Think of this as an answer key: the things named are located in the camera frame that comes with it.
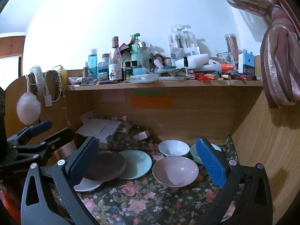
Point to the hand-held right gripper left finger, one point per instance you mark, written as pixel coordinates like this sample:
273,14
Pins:
82,163

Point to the pale pink cylinder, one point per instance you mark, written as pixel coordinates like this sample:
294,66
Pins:
66,151

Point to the white cardboard box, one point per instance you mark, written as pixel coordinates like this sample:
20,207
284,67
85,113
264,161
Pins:
88,116

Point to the clear bottle with fox label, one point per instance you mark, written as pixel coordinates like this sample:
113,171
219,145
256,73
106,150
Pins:
116,70

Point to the orange and white marker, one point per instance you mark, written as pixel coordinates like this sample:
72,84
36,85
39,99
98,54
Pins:
226,66

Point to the empty glass jar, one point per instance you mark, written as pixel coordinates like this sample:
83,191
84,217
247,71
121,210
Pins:
223,59

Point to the small black-capped bottle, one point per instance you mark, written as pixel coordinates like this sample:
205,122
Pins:
186,64

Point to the green pump bottle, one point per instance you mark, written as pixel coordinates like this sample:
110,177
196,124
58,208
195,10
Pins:
135,49

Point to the stack of white papers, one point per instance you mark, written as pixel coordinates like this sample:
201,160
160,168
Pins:
98,129

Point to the pink bowl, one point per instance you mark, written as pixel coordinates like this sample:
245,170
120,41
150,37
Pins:
175,171

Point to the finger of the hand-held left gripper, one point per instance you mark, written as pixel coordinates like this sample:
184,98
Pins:
59,139
41,128

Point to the clear plastic case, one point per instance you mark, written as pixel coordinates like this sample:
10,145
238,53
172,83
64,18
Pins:
144,78

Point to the white bowl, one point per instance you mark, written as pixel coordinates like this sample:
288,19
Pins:
173,147

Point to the small pink bottle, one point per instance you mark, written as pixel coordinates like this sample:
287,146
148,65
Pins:
157,61

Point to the green sticky note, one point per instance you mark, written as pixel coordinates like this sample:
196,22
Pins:
147,93

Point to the white fluffy earmuffs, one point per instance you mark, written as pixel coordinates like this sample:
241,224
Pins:
28,109

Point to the striped pink curtain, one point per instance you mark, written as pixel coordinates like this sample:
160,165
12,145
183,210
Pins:
279,63

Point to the light green bowl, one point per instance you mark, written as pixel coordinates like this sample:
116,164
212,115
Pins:
194,155

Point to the clear bottle with silver cap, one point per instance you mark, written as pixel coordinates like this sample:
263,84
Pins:
144,56

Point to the white plate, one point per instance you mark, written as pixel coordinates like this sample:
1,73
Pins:
88,186

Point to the light green plate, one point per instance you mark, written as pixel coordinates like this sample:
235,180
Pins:
138,165

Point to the white earbud dish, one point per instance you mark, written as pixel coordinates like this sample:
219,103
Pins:
73,80

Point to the floral tablecloth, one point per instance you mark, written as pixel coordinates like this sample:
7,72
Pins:
140,204

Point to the blue pencil sharpener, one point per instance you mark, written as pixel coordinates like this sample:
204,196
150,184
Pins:
246,63

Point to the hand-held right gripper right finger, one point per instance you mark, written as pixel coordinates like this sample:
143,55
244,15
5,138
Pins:
209,163

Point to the yellow headband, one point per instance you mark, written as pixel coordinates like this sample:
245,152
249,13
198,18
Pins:
63,75

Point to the brown studded headband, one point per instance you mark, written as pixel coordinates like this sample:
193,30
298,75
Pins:
55,82

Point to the pink sticky note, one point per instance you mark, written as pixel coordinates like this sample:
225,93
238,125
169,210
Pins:
114,96

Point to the white rectangular box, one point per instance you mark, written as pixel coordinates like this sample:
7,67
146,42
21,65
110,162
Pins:
196,61

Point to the tall blue liquid bottle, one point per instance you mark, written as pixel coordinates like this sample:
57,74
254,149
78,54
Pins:
93,63

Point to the toothbrush blister package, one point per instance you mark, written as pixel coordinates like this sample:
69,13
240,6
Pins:
180,42

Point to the orange sticky note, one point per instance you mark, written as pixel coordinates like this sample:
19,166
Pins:
152,102

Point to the small brown bottle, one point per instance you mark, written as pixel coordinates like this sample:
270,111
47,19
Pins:
86,70

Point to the small blue box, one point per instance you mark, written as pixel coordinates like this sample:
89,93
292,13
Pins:
138,71

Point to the stack of small cards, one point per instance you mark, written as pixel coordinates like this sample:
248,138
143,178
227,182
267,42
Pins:
125,127

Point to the small dark green bottle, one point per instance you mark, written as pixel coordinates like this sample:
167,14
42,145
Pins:
128,70

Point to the brown plate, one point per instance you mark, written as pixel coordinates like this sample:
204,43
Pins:
105,166

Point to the clear tube of pencils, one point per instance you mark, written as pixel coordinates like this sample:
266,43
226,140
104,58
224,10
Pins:
232,46

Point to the glass jar with blue liquid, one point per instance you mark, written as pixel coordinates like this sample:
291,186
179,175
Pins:
103,68

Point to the black pen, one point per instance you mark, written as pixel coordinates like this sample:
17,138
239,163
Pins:
107,82

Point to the red and white tube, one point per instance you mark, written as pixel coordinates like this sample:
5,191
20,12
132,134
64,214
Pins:
119,118

